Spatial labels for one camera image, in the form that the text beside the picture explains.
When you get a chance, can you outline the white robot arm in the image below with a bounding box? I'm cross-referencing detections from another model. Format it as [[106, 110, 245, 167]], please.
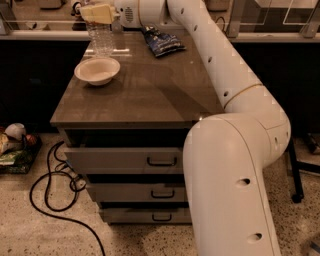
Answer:
[[72, 0, 291, 256]]

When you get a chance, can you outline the middle grey drawer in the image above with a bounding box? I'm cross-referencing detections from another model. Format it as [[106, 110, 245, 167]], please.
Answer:
[[86, 183, 187, 202]]

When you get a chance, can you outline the basket of toy food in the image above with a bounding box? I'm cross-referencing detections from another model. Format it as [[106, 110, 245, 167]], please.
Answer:
[[0, 123, 42, 174]]

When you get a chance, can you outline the black floor cable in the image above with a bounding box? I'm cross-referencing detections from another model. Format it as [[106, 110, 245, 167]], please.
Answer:
[[29, 141, 107, 256]]

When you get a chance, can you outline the bottom grey drawer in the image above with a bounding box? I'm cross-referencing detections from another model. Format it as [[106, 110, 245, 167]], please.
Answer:
[[99, 208, 191, 224]]

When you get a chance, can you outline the grey drawer cabinet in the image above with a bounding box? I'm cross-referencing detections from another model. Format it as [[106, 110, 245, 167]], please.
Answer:
[[51, 32, 222, 210]]

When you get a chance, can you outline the grey drawer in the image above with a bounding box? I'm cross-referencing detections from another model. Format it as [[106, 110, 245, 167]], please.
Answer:
[[99, 208, 191, 224], [64, 147, 183, 174], [86, 183, 187, 202]]

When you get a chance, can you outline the blue chip bag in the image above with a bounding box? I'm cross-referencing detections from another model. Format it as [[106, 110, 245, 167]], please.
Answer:
[[141, 26, 186, 58]]

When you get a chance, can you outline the black stand leg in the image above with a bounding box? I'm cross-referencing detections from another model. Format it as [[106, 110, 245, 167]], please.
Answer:
[[288, 139, 320, 203]]

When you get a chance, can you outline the clear plastic water bottle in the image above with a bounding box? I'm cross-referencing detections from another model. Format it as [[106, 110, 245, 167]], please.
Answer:
[[86, 22, 114, 57]]

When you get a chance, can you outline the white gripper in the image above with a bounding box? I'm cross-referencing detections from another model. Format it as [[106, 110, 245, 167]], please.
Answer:
[[71, 0, 140, 28]]

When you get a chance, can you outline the top grey drawer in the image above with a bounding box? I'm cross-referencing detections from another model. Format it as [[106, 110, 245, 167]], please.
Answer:
[[64, 147, 183, 174]]

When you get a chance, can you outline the white paper bowl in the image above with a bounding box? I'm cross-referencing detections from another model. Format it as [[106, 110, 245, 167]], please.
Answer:
[[74, 57, 120, 86]]

